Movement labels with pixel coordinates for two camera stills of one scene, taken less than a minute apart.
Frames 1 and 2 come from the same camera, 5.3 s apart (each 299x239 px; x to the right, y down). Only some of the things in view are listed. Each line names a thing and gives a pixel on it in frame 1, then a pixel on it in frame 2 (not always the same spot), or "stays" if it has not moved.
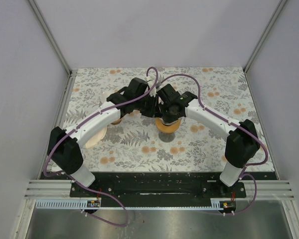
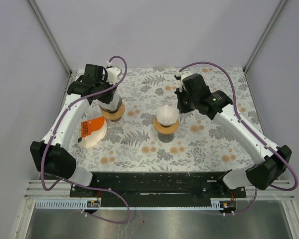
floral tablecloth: [147, 144] stays
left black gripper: [154, 111] to [107, 99]
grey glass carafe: [166, 137] stays
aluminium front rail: [62, 188] stays
